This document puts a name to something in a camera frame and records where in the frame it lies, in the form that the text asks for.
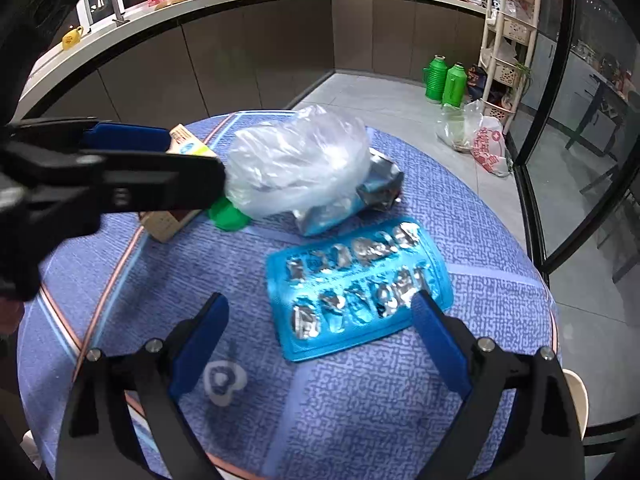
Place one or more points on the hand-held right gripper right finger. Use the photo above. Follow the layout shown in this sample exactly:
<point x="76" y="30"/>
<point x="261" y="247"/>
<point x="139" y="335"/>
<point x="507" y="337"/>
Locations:
<point x="440" y="342"/>

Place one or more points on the light blue foil packet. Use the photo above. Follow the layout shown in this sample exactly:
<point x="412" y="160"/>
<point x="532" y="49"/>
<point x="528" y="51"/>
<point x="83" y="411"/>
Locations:
<point x="380" y="185"/>

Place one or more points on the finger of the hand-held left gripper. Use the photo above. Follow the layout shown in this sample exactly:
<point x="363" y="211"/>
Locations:
<point x="125" y="137"/>
<point x="160" y="182"/>

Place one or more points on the cream waste bin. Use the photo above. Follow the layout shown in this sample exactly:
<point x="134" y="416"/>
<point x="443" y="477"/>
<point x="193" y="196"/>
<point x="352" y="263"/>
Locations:
<point x="576" y="400"/>

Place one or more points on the cream storage rack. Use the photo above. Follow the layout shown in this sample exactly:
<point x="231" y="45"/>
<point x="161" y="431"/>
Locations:
<point x="515" y="25"/>

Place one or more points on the dark dining table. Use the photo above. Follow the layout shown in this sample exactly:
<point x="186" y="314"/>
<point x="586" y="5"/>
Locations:
<point x="605" y="105"/>

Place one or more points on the blue blister pack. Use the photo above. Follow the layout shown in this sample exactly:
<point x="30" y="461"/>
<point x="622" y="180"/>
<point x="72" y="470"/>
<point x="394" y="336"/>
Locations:
<point x="320" y="340"/>

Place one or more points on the glass sliding door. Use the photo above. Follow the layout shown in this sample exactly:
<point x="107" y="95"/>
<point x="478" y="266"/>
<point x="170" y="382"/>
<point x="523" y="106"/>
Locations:
<point x="575" y="110"/>

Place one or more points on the yellow mug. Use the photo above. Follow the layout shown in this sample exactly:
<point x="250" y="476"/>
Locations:
<point x="71" y="38"/>

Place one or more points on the white red plastic bag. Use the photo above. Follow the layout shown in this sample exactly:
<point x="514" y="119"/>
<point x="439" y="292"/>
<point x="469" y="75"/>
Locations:
<point x="490" y="147"/>

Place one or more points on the clear bag with scraps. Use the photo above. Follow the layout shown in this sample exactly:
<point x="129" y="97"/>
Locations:
<point x="457" y="130"/>

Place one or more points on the green plastic cap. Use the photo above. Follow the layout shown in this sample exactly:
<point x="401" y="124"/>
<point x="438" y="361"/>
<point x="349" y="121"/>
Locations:
<point x="227" y="217"/>

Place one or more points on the blue plaid tablecloth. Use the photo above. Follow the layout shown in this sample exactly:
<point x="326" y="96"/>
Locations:
<point x="350" y="410"/>

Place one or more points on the kitchen counter with cabinets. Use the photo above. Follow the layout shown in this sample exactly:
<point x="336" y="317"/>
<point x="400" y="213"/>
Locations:
<point x="250" y="50"/>

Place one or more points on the dark blue bag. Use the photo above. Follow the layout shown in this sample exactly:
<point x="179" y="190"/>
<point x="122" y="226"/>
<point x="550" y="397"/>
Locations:
<point x="477" y="82"/>

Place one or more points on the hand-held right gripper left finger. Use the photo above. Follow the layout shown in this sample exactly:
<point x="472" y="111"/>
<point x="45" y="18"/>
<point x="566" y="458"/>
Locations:
<point x="200" y="347"/>

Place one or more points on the clear plastic bag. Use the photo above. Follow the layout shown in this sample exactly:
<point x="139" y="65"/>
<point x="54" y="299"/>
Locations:
<point x="300" y="160"/>

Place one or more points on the wooden bowl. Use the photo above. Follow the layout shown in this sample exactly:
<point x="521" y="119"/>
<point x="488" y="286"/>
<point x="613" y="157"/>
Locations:
<point x="172" y="2"/>

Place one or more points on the green thermos flask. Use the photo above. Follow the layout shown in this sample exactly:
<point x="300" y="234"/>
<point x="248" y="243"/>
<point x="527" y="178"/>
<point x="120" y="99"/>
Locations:
<point x="435" y="80"/>
<point x="455" y="87"/>

